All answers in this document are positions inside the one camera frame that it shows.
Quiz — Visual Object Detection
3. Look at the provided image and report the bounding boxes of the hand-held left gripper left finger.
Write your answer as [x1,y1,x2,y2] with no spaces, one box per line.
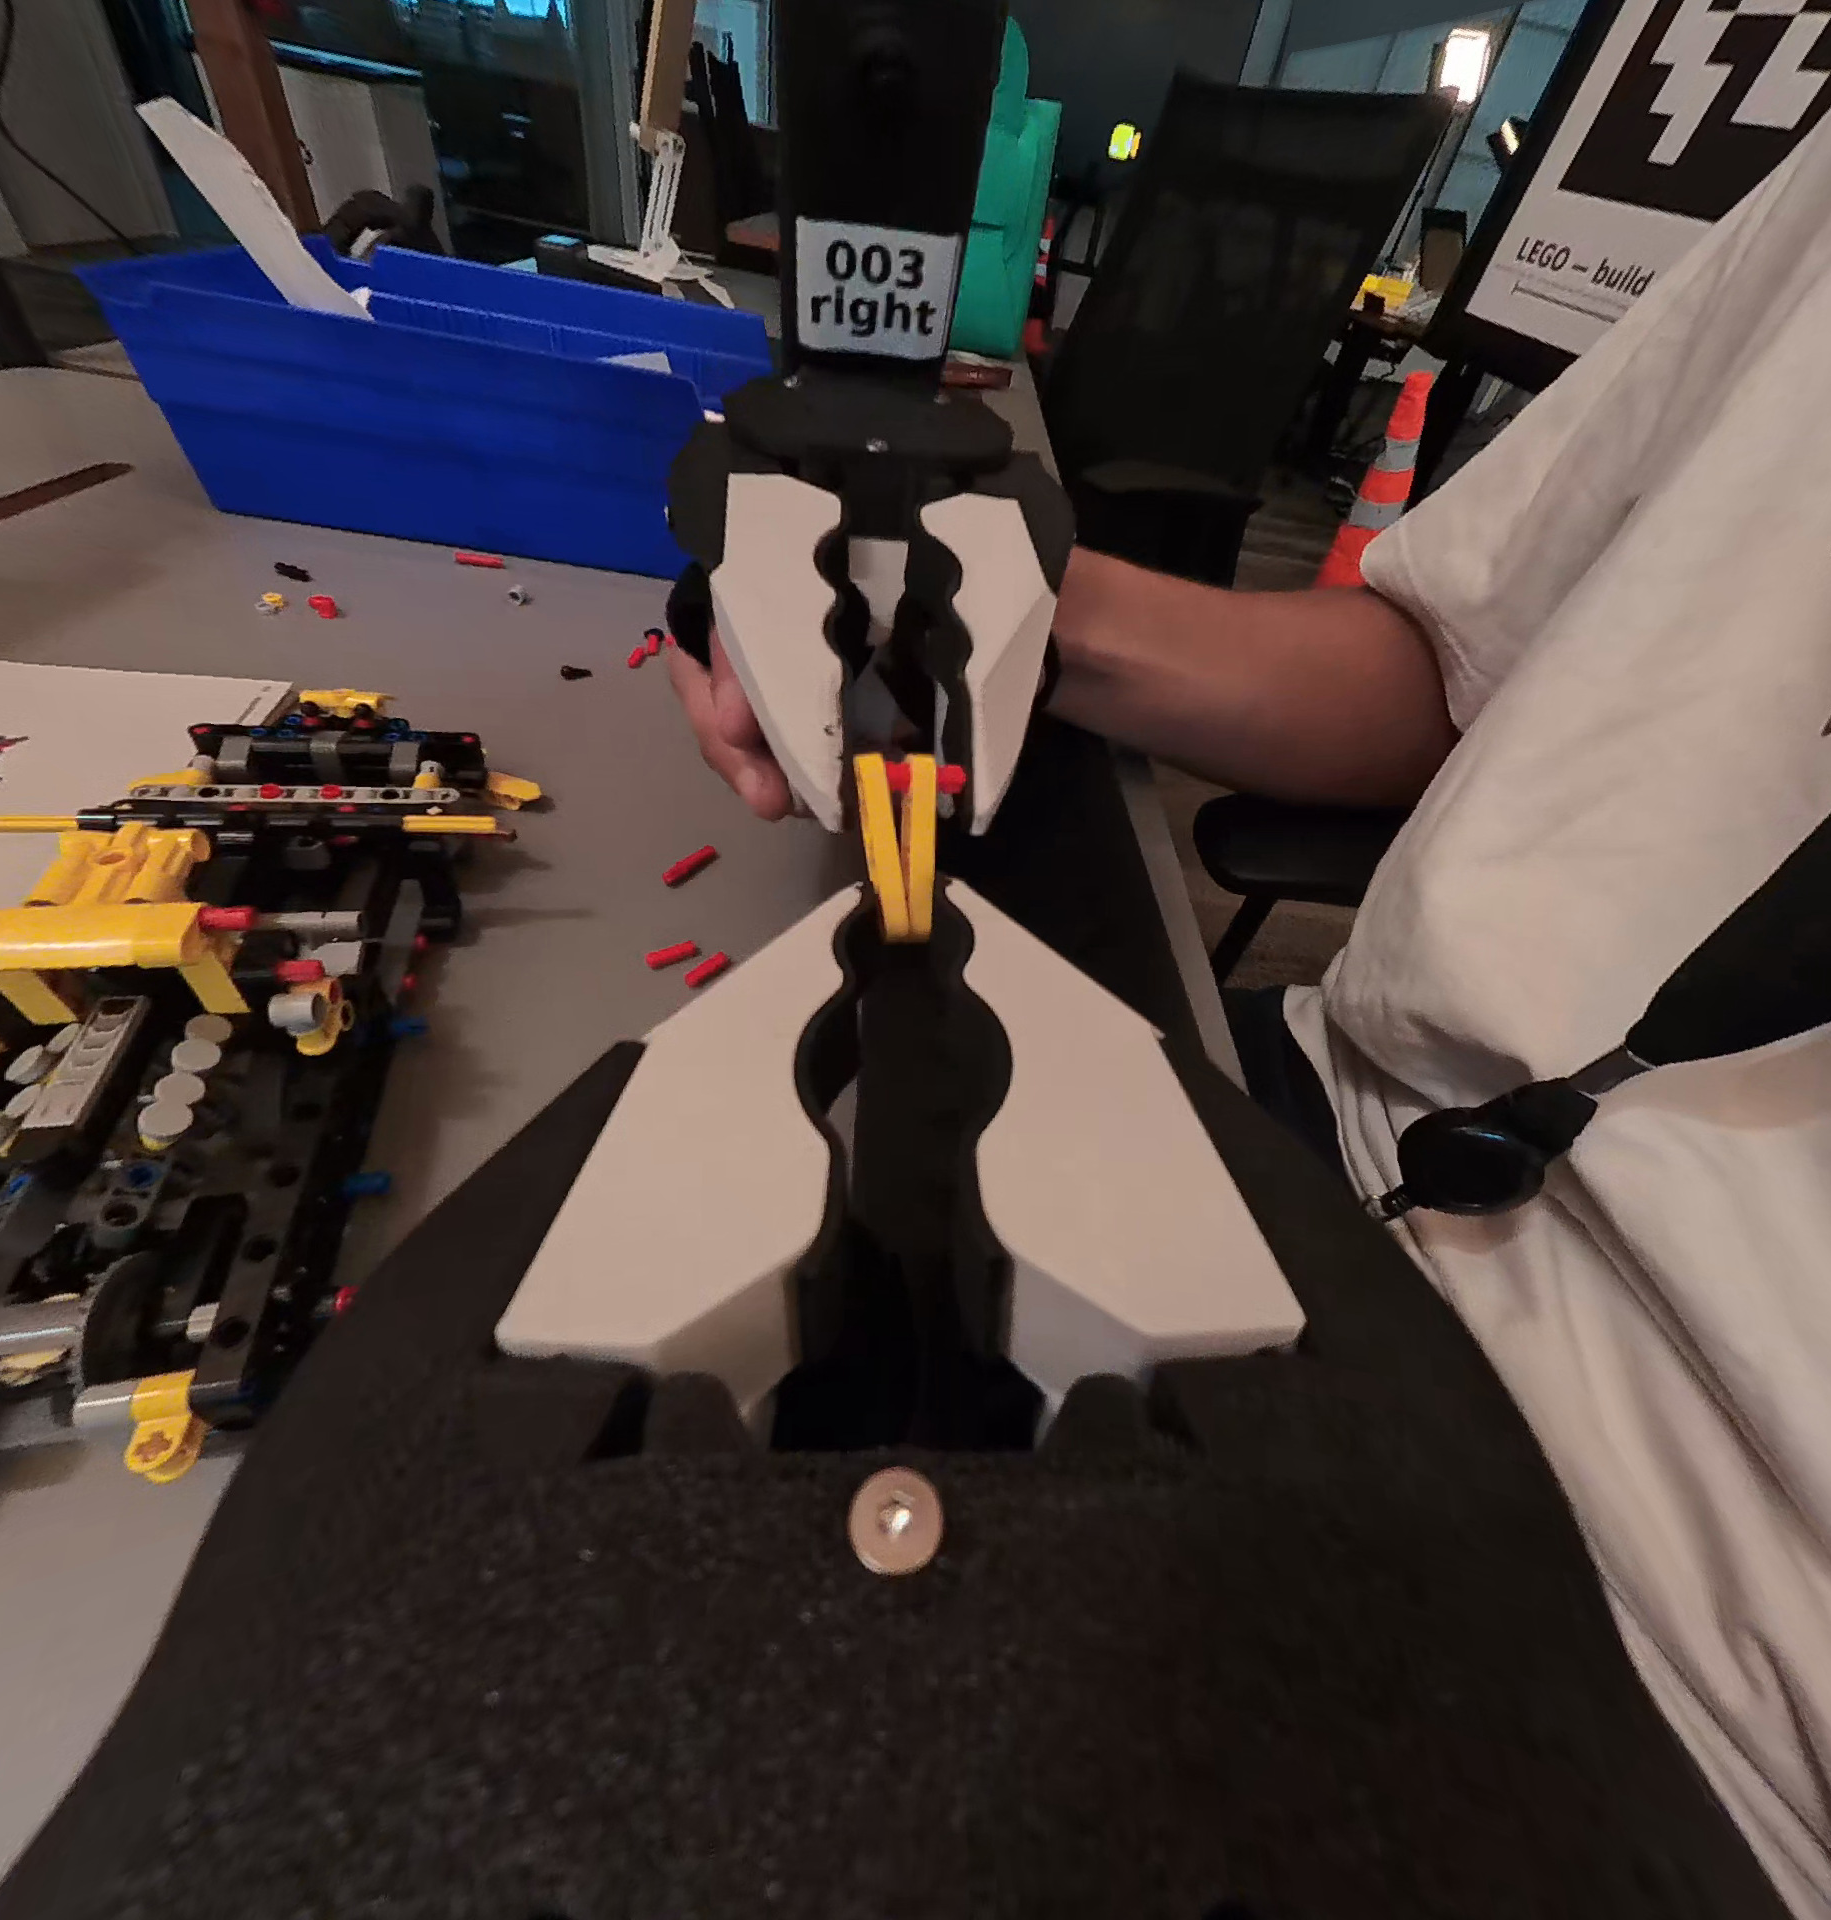
[490,884,918,1421]

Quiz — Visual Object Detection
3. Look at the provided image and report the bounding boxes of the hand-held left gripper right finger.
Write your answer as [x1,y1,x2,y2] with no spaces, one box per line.
[921,874,1304,1421]

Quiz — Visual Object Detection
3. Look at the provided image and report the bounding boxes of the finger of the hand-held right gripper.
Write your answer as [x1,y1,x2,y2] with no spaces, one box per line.
[709,472,860,833]
[921,498,1063,838]

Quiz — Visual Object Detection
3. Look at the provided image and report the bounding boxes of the yellow black lego car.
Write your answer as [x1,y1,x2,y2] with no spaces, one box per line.
[0,688,545,1486]

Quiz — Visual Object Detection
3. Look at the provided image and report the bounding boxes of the scattered small lego pins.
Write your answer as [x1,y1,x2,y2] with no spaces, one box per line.
[253,546,668,683]

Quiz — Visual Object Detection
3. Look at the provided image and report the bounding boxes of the lego instruction booklet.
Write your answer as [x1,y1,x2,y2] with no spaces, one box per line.
[0,655,298,902]

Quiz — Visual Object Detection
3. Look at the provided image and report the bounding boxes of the person's right hand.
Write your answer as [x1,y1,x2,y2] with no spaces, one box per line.
[668,637,802,825]

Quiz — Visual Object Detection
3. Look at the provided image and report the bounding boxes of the green felt bag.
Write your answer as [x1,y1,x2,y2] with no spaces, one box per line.
[952,14,1063,361]

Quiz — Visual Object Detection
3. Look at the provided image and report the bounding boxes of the black monitor screen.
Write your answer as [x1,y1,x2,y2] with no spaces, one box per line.
[1054,65,1177,203]

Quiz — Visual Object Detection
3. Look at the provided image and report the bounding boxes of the white articulated stand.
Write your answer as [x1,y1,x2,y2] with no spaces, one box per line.
[533,0,742,307]

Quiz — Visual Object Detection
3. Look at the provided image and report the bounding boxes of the black perforated mat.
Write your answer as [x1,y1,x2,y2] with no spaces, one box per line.
[913,706,1246,1089]

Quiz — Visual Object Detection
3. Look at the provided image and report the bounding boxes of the black office chair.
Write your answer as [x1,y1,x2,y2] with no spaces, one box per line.
[1035,73,1458,592]
[1194,792,1417,984]

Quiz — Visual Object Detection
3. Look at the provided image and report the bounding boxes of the orange traffic cone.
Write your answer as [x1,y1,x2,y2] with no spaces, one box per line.
[1311,367,1443,592]

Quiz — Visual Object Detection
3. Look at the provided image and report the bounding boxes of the blue storage bin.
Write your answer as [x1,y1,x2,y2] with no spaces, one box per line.
[77,237,775,580]

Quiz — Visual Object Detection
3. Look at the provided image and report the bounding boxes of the white paper slip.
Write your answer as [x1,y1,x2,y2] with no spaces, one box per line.
[135,94,375,324]

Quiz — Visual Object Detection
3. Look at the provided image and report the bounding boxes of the black framed marker sign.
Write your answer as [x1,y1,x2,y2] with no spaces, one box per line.
[1455,0,1831,361]

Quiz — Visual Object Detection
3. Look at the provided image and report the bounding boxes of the wooden post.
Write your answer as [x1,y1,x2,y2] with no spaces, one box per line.
[189,0,322,235]

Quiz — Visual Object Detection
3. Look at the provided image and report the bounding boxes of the black shoulder strap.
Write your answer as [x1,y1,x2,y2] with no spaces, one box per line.
[1370,781,1831,1225]

